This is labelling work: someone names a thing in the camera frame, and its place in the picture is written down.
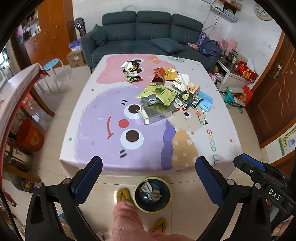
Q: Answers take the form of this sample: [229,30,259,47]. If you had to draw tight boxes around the pink trousers legs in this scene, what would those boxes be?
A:
[110,200,192,240]

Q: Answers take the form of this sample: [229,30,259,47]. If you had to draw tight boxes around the white side table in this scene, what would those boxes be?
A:
[216,58,248,92]

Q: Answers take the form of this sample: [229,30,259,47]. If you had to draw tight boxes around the grey box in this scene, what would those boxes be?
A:
[139,104,177,125]

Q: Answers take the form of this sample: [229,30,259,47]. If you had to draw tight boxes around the red bucket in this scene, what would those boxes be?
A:
[16,119,44,152]

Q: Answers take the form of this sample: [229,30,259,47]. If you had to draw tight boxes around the dark green carton box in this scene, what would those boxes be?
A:
[176,90,196,110]

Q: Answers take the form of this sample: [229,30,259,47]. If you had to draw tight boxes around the brown wooden door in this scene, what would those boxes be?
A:
[246,33,295,148]

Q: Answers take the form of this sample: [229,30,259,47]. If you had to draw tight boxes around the person right hand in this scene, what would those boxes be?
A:
[272,215,293,237]

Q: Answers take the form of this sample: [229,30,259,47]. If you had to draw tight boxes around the red dining table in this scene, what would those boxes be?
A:
[1,63,55,183]

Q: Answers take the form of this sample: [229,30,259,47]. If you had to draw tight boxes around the red gift box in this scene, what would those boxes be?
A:
[236,60,258,83]

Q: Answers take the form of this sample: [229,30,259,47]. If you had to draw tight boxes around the light blue face mask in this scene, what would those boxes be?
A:
[197,90,213,113]

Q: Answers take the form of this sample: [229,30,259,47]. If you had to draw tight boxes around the purple backpack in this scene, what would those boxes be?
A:
[196,32,222,57]

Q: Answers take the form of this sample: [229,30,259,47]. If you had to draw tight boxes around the cardboard box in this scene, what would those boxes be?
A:
[67,50,86,68]

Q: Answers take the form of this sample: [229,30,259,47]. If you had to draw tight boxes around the dark teal cushion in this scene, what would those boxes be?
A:
[151,38,186,54]

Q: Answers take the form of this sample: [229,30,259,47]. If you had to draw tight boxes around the red snack bag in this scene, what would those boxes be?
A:
[152,67,166,86]

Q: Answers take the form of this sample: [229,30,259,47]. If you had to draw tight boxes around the cartoon printed tablecloth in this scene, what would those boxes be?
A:
[60,54,242,177]

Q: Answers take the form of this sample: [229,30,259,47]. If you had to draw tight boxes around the green yellow snack bag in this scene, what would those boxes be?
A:
[137,83,178,106]

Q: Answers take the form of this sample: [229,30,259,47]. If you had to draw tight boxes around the white paper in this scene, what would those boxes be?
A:
[171,74,190,92]

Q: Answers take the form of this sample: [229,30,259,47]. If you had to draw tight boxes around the teal stepper machine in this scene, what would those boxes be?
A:
[224,87,245,114]

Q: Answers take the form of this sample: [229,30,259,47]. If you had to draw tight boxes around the green white red wrapper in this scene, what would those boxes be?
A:
[125,71,142,82]

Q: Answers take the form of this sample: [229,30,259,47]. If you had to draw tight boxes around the dark teal sofa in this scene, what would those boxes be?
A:
[80,11,221,72]

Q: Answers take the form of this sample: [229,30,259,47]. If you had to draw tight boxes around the tan small carton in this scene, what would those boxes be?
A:
[186,82,200,97]

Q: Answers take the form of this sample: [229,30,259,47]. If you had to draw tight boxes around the wooden cabinet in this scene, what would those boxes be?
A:
[10,1,77,70]

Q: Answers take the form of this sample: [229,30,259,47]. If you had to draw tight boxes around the round yellow-rimmed trash bin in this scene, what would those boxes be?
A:
[133,177,172,213]

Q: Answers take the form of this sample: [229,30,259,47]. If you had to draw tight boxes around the black gold snack wrapper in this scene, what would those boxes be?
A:
[121,61,139,74]

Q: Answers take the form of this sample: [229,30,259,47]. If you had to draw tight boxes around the blue round stool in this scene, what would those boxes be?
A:
[43,58,71,93]

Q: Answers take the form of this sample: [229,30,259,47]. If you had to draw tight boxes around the black standing fan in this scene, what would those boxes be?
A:
[74,17,86,37]

